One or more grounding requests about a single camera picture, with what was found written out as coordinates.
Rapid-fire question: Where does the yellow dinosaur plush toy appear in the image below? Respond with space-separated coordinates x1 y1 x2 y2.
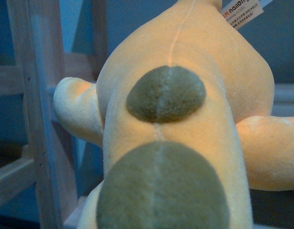
53 0 294 229

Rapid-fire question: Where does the wooden shelf rack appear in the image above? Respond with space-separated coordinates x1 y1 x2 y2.
0 0 108 229

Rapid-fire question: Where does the white paper toy tag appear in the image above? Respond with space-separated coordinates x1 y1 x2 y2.
220 0 263 30

